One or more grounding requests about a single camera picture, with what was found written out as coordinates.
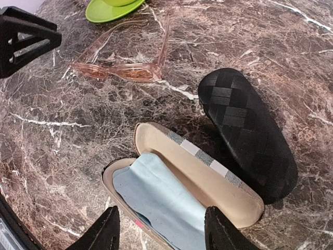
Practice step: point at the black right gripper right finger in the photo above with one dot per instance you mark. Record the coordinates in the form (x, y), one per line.
(221, 234)

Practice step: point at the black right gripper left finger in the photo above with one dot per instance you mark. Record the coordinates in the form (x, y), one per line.
(104, 234)

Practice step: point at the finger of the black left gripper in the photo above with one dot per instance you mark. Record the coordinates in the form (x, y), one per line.
(24, 37)

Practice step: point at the light blue cloth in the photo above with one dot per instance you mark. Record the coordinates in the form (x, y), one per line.
(158, 197)

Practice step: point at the black checkered glasses case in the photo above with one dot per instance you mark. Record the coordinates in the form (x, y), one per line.
(252, 136)

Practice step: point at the green plastic plate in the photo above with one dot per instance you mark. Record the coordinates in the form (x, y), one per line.
(99, 12)

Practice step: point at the green plastic bowl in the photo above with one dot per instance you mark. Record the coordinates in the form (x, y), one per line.
(118, 3)

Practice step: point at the black front table rail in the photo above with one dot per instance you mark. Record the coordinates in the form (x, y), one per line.
(14, 234)

